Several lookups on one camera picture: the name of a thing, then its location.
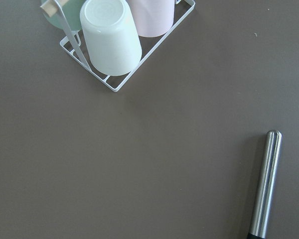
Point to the white wire cup rack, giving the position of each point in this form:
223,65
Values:
74,42

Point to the white upturned cup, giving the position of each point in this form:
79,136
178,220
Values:
111,36

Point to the steel muddler black tip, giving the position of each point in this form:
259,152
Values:
266,185

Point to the pink upturned cup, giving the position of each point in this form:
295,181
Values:
152,18

